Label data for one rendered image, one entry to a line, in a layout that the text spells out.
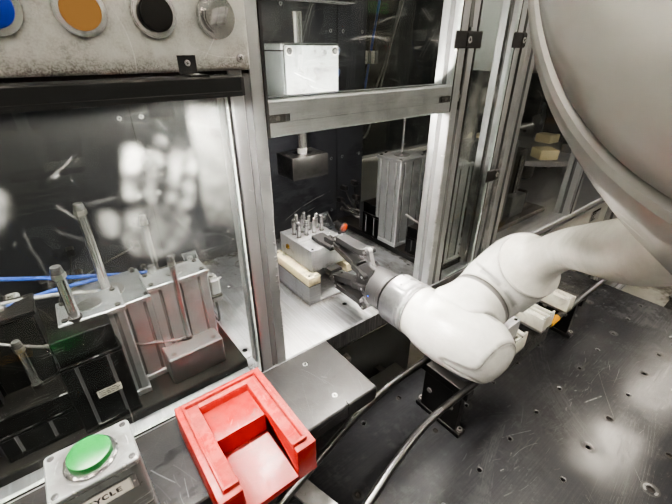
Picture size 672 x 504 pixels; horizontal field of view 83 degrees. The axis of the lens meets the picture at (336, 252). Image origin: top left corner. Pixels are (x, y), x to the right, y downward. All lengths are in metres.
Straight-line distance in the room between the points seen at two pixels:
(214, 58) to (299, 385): 0.48
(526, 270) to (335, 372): 0.34
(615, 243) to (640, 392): 0.84
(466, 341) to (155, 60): 0.49
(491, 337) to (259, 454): 0.35
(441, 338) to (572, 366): 0.64
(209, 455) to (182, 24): 0.47
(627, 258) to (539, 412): 0.70
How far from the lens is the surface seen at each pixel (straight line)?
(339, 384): 0.65
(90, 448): 0.50
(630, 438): 1.07
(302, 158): 0.77
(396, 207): 0.98
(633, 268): 0.36
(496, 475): 0.89
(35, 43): 0.44
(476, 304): 0.60
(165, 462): 0.62
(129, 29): 0.45
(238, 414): 0.58
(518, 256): 0.62
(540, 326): 0.95
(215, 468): 0.52
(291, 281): 0.85
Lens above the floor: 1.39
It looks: 28 degrees down
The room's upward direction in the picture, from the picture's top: straight up
